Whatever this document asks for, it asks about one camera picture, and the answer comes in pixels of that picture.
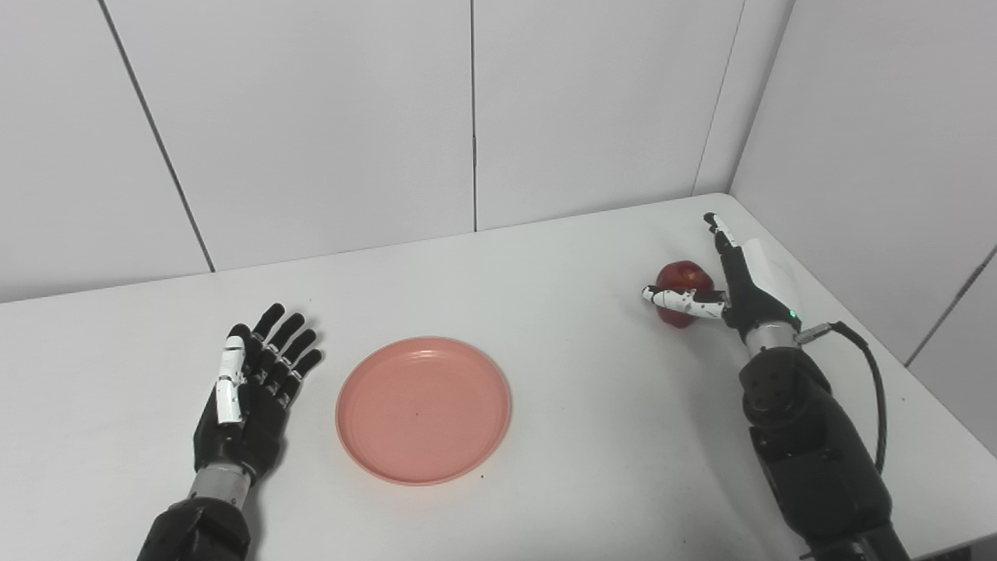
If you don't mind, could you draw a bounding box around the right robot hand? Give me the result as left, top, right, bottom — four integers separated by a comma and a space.
642, 212, 802, 341

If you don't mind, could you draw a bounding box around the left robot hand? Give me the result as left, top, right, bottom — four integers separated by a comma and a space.
193, 302, 324, 486

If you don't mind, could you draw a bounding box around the red apple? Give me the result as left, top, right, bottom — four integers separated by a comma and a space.
655, 260, 714, 329

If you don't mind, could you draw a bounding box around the pink plate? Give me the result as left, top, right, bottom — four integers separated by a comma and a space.
335, 336, 513, 487

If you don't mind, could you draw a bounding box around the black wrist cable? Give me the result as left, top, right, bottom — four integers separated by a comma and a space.
794, 321, 889, 476

